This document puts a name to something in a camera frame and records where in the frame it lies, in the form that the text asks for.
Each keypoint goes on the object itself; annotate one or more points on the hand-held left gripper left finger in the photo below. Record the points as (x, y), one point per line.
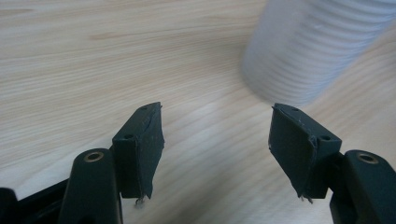
(137, 155)

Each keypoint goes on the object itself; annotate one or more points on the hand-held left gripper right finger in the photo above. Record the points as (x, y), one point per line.
(299, 149)

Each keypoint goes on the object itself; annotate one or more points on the stack of white ribbed cups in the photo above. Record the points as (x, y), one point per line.
(311, 46)

